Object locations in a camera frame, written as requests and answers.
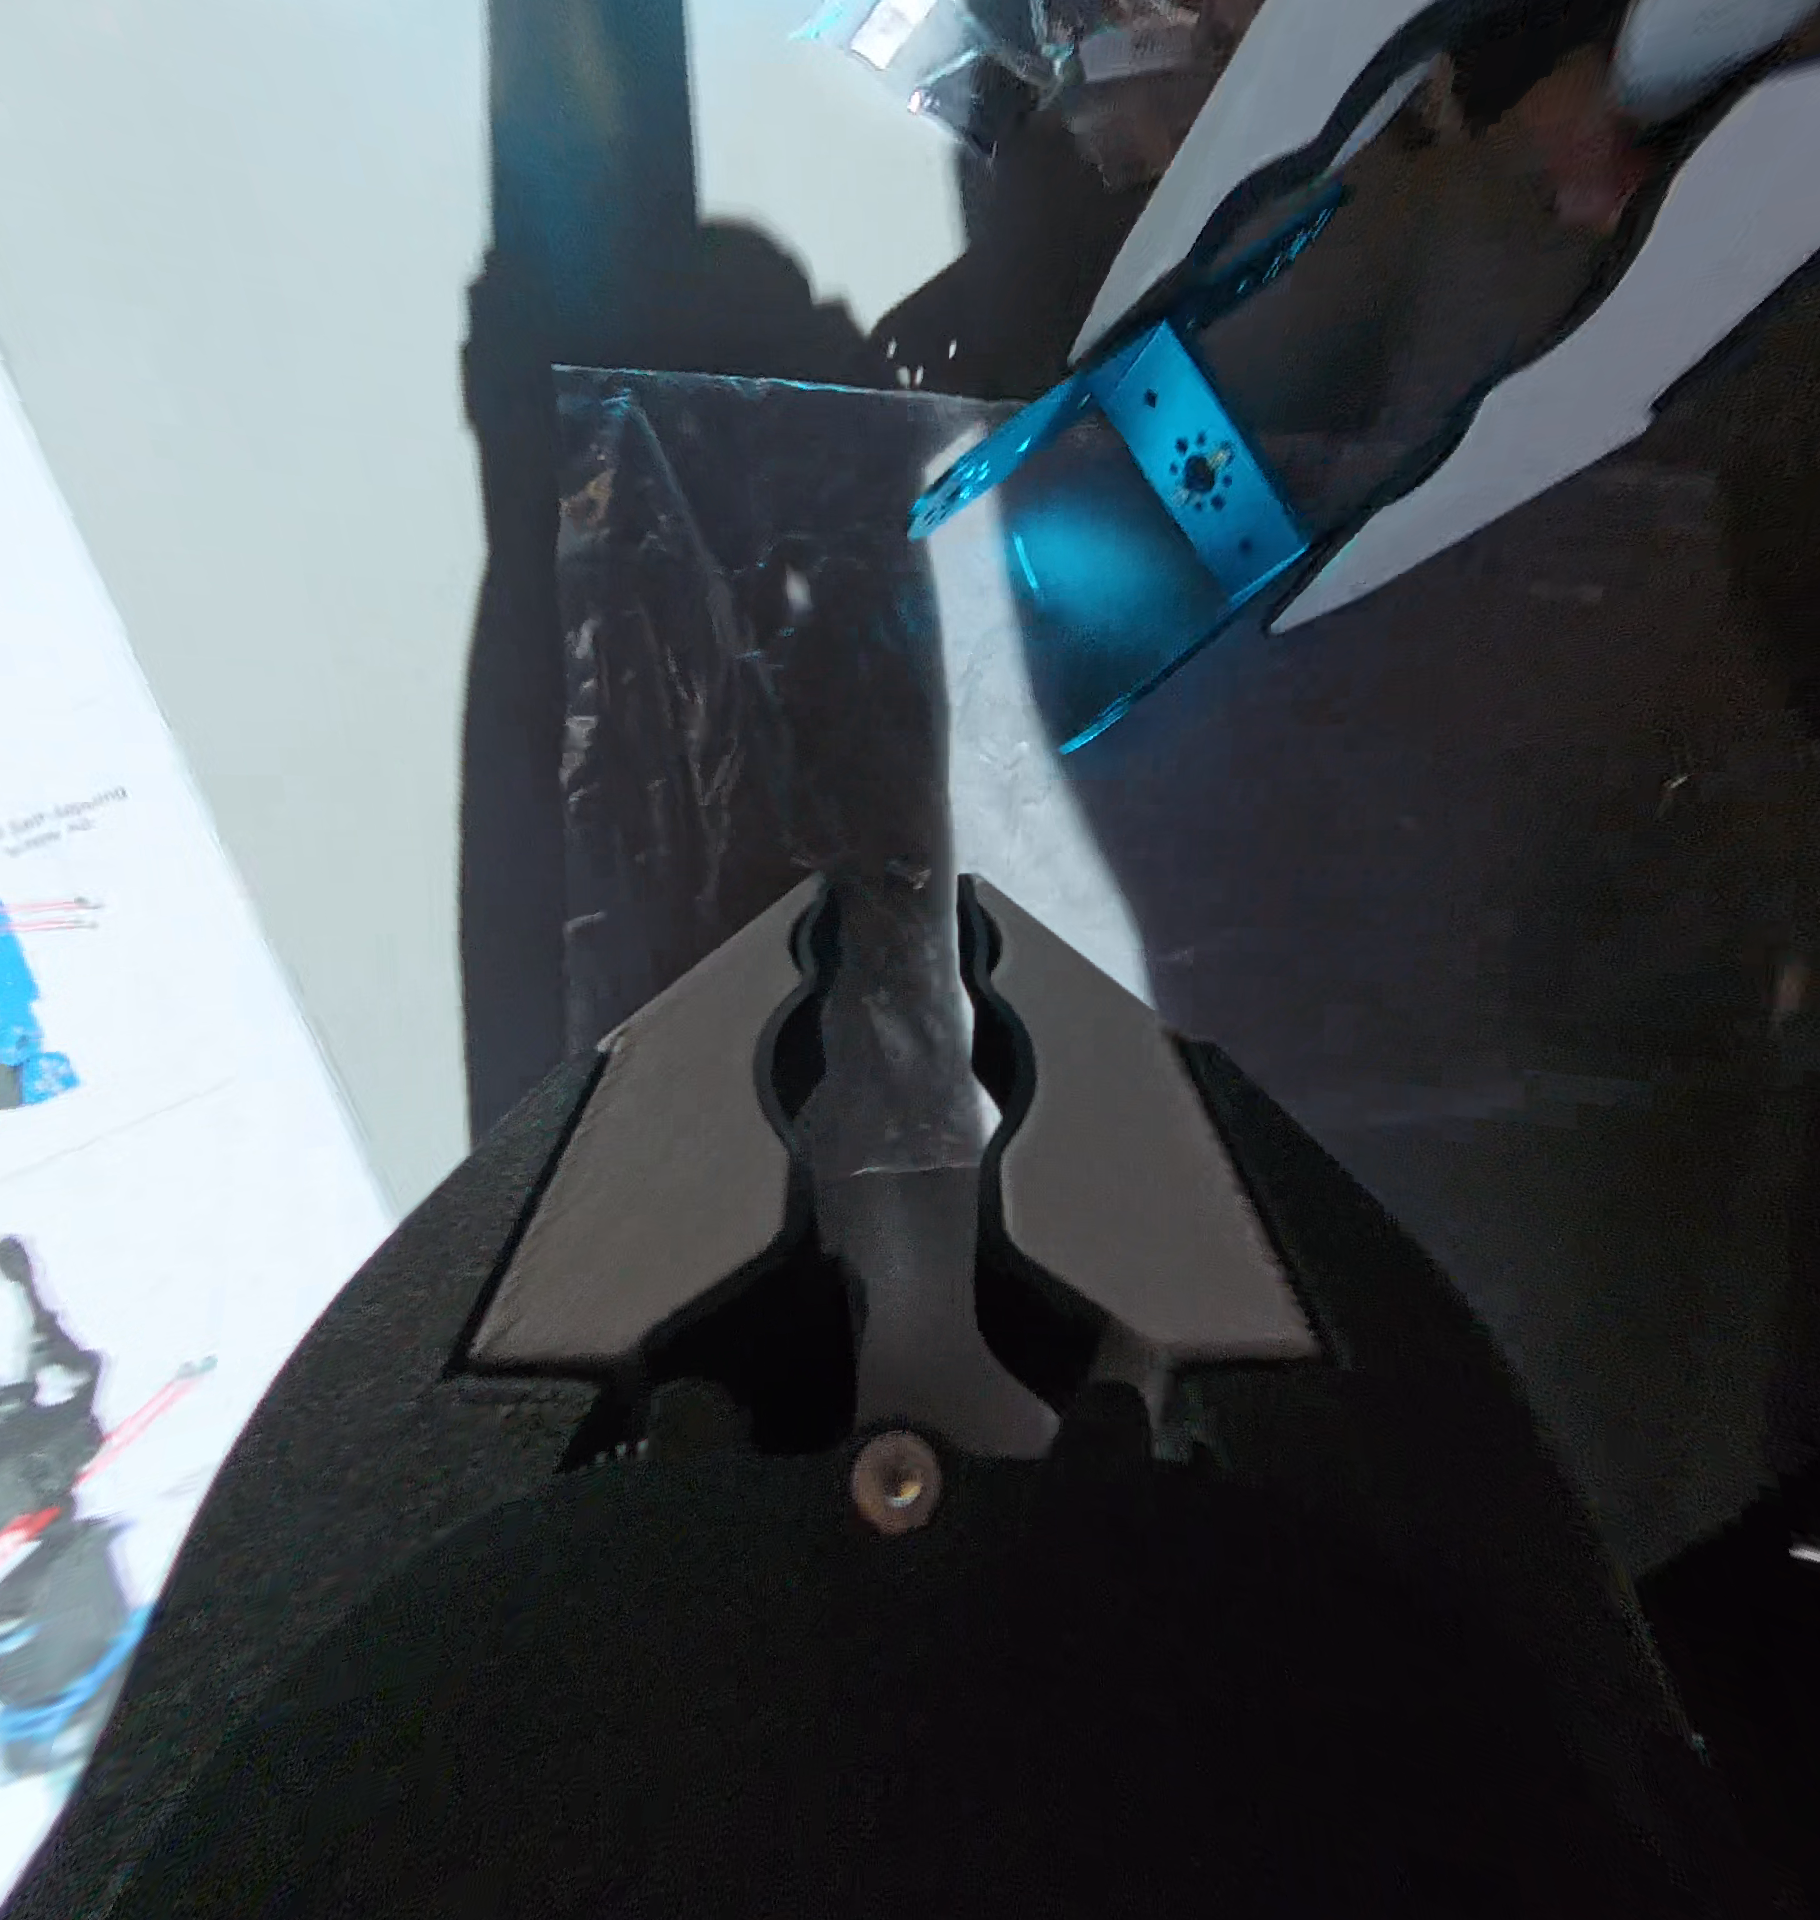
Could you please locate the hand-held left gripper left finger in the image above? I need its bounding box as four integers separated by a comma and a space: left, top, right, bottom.
463, 874, 837, 1373

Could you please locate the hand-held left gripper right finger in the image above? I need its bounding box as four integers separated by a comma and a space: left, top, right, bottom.
959, 874, 1320, 1373

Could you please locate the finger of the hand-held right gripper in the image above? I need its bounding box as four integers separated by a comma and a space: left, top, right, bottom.
1268, 40, 1820, 639
1068, 0, 1468, 396

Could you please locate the blue metal bracket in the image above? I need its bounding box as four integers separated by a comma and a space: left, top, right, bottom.
907, 179, 1351, 756

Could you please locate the grey desk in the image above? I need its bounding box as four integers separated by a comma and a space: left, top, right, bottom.
0, 0, 1820, 1594

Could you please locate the person's right hand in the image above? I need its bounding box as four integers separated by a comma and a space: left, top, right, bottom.
1530, 59, 1664, 234

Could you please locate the pile of small screw bags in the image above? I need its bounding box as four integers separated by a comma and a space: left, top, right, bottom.
797, 0, 1151, 151

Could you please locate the large clear plastic bag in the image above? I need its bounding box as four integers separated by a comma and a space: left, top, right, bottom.
550, 366, 1172, 1178

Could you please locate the white instruction sheet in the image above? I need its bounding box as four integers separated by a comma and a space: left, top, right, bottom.
0, 227, 400, 1894

